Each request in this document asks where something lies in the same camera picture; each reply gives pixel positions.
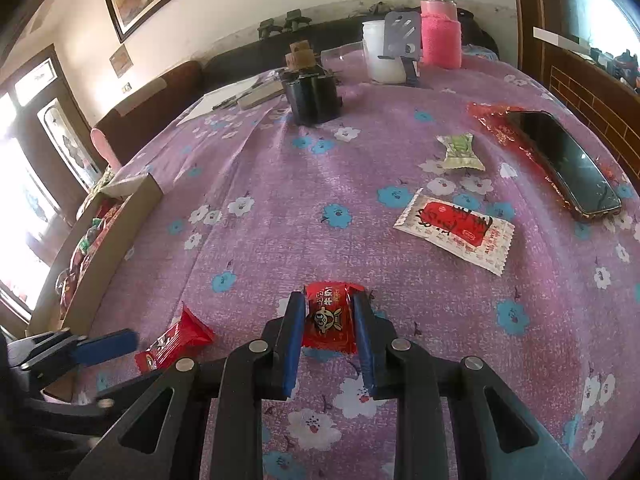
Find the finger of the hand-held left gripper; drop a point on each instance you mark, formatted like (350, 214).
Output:
(75, 415)
(107, 346)

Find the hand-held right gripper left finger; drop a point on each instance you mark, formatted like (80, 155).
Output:
(295, 340)

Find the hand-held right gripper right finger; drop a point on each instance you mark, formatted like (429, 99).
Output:
(365, 340)

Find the small red cartoon-face candy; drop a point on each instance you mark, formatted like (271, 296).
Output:
(327, 317)

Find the small red candy gold logo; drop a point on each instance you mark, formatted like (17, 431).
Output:
(175, 342)

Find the large dark red snack packet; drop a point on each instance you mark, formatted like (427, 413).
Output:
(70, 280)

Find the brown cardboard box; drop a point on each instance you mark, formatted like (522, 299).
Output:
(115, 240)

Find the clear packet with green label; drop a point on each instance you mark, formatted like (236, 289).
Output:
(86, 240)

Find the red packet with black label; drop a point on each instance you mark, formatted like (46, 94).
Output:
(107, 215)

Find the purple floral tablecloth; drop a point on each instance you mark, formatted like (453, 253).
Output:
(300, 210)

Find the small white red packet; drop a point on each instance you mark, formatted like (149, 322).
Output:
(455, 230)

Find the pink cushion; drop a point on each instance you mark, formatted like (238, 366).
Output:
(105, 147)

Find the small green white packet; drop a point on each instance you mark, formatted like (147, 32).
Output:
(460, 152)

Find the wooden glass door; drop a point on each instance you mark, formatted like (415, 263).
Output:
(50, 135)

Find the brown armchair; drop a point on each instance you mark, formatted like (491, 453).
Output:
(150, 110)

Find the black jar with wooden lid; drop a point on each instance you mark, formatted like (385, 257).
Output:
(330, 95)
(300, 100)

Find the khaki notebook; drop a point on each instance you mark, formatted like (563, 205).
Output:
(260, 95)

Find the white paper sheet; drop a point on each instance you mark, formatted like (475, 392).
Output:
(210, 102)

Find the red plastic wrapper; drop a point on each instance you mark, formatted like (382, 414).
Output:
(492, 120)

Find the black smartphone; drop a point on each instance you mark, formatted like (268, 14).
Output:
(560, 160)

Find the white plastic cup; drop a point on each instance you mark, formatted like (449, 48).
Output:
(380, 67)

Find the black sofa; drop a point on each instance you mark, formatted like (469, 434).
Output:
(240, 67)

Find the clear plastic cup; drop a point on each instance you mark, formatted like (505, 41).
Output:
(345, 57)

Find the grey phone stand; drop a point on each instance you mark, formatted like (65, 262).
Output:
(400, 35)

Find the pink thermos bottle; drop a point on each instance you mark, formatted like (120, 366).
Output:
(440, 40)

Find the black figurine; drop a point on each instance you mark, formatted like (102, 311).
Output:
(270, 29)
(298, 19)

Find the wooden cabinet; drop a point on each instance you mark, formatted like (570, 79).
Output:
(575, 85)

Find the white shelf board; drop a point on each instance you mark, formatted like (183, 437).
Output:
(560, 40)

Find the small wall plaque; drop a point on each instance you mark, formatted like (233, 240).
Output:
(121, 61)

